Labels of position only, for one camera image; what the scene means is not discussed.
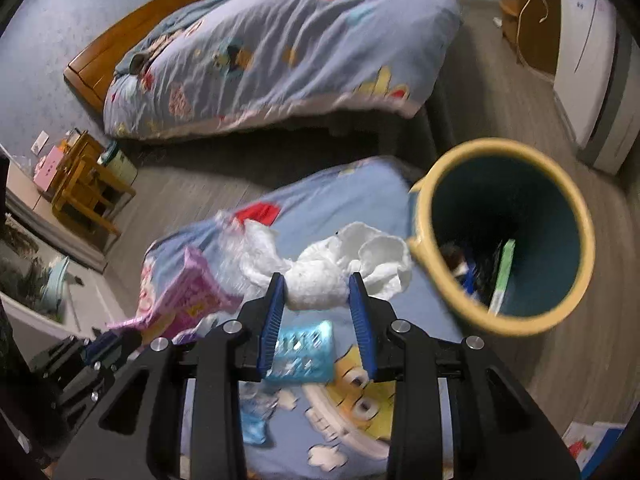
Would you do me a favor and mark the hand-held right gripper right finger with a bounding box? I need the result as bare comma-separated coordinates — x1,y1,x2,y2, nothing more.
347,271,583,480

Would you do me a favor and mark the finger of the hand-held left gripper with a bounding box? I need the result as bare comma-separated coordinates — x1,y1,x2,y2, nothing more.
82,330,151,368

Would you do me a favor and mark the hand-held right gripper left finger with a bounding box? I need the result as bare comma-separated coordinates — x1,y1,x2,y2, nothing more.
52,272,288,480

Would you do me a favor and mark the blue blister pack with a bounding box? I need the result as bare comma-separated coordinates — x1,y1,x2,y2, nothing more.
260,320,335,386

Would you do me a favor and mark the white tissue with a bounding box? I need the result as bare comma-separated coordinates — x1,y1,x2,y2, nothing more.
240,221,413,311

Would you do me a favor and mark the clear plastic wrap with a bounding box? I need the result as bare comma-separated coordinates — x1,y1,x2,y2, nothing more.
212,210,281,296

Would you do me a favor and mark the yellow rimmed blue trash bin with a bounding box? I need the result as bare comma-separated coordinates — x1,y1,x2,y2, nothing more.
407,137,596,337

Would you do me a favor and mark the light blue plastic item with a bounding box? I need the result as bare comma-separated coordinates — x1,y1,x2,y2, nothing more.
42,255,71,317

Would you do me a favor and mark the pink snack packet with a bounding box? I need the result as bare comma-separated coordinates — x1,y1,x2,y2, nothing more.
107,246,243,341

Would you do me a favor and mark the small blue wrapper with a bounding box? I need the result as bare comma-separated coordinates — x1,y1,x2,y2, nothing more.
239,385,281,446

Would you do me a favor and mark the blue packet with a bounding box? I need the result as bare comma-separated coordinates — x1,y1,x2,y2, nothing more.
460,260,482,297

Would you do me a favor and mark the blue cartoon printed sheet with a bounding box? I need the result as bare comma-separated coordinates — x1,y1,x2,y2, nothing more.
142,156,471,480

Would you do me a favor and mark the green and white box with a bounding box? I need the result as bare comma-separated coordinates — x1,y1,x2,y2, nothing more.
487,239,517,316

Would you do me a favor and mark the wooden stool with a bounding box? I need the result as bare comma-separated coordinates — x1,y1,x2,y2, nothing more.
50,130,137,237

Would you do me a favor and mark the white and green container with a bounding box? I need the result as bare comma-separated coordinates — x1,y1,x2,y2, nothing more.
97,141,138,186

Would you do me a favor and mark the pink box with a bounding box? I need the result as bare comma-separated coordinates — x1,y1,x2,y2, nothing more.
32,145,66,193

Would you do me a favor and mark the illustrated book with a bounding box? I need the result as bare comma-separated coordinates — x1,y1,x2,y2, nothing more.
562,420,626,476

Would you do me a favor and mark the wooden bed headboard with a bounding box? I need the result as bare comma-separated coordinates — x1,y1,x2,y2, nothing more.
63,0,223,113

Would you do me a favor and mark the wooden cabinet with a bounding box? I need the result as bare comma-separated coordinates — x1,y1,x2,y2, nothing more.
496,0,563,76

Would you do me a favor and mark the white appliance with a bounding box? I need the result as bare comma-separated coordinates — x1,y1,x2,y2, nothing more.
552,0,640,176

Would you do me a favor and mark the white cable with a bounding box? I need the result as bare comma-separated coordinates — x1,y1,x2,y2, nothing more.
515,0,548,63

